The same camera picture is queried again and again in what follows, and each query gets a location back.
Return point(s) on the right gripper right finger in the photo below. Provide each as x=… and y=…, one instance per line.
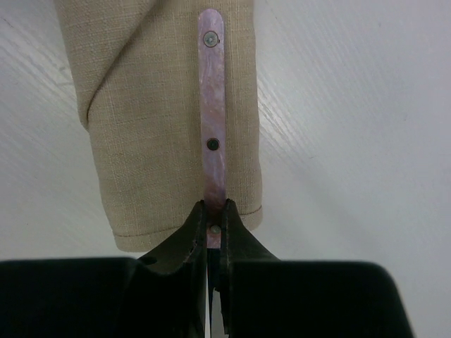
x=263, y=296

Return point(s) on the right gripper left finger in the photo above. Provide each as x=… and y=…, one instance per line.
x=161, y=294

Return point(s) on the pink handled knife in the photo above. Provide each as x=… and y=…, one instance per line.
x=212, y=105

